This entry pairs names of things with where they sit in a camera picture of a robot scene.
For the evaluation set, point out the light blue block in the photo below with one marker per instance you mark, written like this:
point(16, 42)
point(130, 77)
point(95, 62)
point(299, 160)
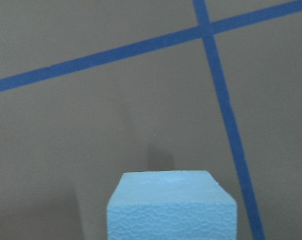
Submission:
point(171, 205)

